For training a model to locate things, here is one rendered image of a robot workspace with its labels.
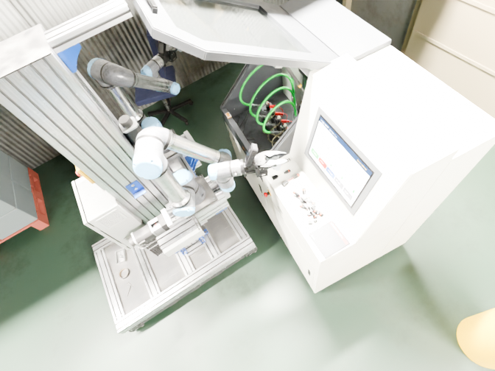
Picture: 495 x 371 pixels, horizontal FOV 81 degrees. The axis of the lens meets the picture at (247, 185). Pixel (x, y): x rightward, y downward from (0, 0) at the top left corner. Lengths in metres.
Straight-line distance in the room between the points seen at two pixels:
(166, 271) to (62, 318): 1.09
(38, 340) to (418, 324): 3.14
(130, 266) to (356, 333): 1.90
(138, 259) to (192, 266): 0.51
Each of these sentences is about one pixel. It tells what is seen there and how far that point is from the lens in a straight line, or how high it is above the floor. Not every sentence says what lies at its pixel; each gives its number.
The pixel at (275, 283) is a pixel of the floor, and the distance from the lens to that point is 2.59.
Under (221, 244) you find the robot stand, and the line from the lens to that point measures 2.54.
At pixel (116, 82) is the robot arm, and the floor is 1.62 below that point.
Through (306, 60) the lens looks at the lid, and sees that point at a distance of 1.48.
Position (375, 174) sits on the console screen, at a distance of 1.34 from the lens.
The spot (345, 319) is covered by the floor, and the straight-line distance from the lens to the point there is 2.56.
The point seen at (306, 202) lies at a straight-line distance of 1.69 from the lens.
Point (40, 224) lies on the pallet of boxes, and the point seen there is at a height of 0.08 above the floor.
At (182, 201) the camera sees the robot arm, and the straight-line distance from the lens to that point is 1.51.
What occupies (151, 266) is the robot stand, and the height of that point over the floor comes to 0.21.
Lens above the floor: 2.53
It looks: 58 degrees down
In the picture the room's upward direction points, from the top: 18 degrees counter-clockwise
